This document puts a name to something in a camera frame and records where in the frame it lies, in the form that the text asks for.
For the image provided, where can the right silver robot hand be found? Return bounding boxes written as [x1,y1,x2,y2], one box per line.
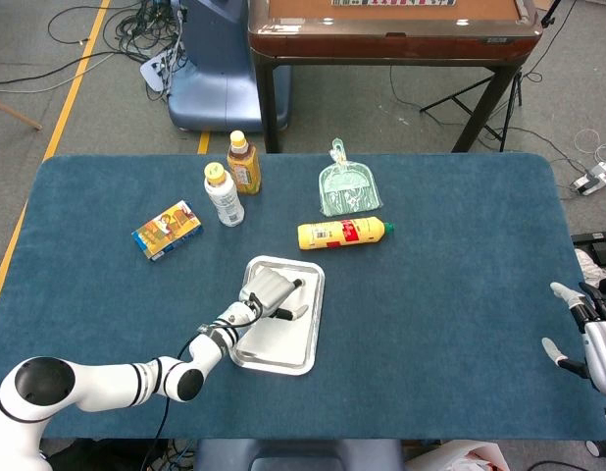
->
[541,281,606,393]

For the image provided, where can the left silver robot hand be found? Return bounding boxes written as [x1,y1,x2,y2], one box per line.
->
[237,267,310,321]

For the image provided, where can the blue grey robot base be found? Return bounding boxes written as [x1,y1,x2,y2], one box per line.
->
[167,0,292,133]

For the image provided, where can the silver metal tray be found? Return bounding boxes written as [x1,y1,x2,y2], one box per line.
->
[228,254,327,377]

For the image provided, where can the white shoe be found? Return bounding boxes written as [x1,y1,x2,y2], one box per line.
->
[574,247,606,284]

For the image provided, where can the yellow bottle green cap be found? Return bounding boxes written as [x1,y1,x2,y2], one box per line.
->
[296,216,396,251]

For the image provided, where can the white bottle yellow cap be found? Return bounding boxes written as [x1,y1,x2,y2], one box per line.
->
[203,161,246,229]

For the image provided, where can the yellow blue snack box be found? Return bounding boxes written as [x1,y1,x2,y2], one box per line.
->
[130,199,205,262]

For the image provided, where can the amber tea bottle yellow cap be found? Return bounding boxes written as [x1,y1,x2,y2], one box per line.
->
[226,130,263,196]

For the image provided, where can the green dustpan brush set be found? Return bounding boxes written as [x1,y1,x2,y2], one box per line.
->
[318,137,384,218]

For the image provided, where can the blue table cloth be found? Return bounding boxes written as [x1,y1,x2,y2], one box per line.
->
[0,151,606,442]

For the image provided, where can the grey blue robot torso base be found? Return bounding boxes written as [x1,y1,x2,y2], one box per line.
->
[192,438,405,471]

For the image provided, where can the white grey power strip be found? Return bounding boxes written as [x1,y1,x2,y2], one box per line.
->
[570,161,606,196]

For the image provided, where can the white plastic bag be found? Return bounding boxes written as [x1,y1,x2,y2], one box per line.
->
[404,440,511,471]

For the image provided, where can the white power strip with plugs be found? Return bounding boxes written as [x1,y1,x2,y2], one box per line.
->
[139,52,179,94]

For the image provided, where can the brown mahjong table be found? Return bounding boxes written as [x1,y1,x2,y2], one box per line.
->
[246,0,544,154]

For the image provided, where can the black tripod stand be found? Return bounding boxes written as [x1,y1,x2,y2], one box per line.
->
[419,0,564,153]

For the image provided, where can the wooden stick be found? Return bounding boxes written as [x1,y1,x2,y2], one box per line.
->
[0,93,43,131]

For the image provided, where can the black metal frame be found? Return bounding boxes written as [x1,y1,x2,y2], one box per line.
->
[571,230,606,269]

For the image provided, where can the black cable bundle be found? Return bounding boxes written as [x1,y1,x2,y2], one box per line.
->
[47,0,186,65]

